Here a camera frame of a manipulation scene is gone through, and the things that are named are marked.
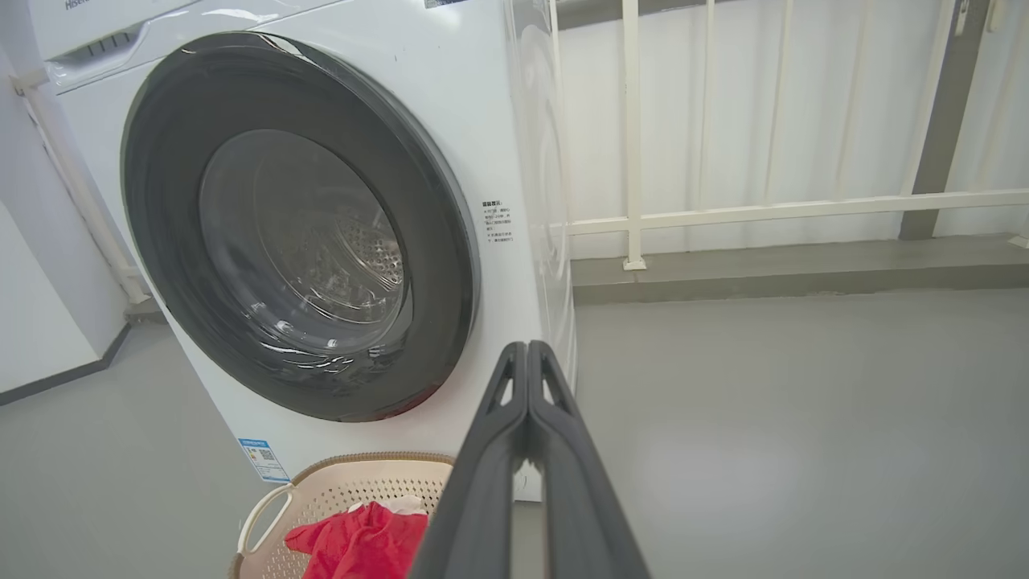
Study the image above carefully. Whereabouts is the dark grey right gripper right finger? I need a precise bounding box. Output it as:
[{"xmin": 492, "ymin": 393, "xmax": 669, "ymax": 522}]
[{"xmin": 528, "ymin": 340, "xmax": 652, "ymax": 579}]

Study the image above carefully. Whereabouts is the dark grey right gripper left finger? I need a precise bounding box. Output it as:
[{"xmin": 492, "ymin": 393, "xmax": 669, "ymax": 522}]
[{"xmin": 408, "ymin": 341, "xmax": 530, "ymax": 579}]

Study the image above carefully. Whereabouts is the red garment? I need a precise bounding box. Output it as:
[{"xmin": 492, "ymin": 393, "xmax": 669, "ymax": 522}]
[{"xmin": 284, "ymin": 495, "xmax": 429, "ymax": 579}]

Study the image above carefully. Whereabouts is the dark round washing machine door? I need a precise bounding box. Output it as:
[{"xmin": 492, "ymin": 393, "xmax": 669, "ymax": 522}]
[{"xmin": 121, "ymin": 32, "xmax": 482, "ymax": 423}]

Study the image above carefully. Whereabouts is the cream perforated laundry basket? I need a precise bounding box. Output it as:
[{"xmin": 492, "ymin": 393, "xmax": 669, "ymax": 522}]
[{"xmin": 229, "ymin": 452, "xmax": 457, "ymax": 579}]

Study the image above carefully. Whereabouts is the white front-load washing machine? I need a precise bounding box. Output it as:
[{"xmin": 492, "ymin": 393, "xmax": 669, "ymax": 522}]
[{"xmin": 28, "ymin": 0, "xmax": 578, "ymax": 503}]

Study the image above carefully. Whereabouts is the blue energy label sticker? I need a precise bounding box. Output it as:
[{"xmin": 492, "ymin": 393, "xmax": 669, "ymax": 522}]
[{"xmin": 238, "ymin": 438, "xmax": 292, "ymax": 483}]

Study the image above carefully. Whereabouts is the white metal railing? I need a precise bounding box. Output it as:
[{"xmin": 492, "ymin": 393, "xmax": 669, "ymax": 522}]
[{"xmin": 551, "ymin": 0, "xmax": 1029, "ymax": 272}]

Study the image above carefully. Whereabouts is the white detergent drawer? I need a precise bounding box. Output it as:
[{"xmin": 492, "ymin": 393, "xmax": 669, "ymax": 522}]
[{"xmin": 44, "ymin": 0, "xmax": 202, "ymax": 89}]

